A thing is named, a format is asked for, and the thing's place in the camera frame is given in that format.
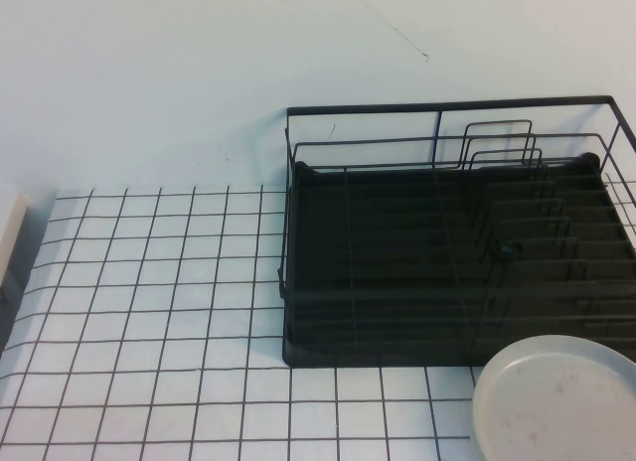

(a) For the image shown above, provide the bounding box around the black plastic drip tray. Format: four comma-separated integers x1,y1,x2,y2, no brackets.
281,152,636,369

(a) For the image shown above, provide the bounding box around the white black-grid tablecloth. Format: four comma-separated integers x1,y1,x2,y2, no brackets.
0,180,636,461

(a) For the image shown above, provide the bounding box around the black wire dish rack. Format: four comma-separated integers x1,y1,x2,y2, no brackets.
276,94,636,369

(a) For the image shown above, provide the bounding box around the grey-white round plate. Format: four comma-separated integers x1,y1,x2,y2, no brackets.
471,334,636,461

